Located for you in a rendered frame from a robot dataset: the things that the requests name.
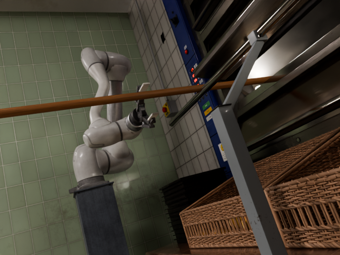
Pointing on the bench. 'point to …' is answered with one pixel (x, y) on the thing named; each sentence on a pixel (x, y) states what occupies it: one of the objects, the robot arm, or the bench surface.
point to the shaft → (116, 98)
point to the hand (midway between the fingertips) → (150, 99)
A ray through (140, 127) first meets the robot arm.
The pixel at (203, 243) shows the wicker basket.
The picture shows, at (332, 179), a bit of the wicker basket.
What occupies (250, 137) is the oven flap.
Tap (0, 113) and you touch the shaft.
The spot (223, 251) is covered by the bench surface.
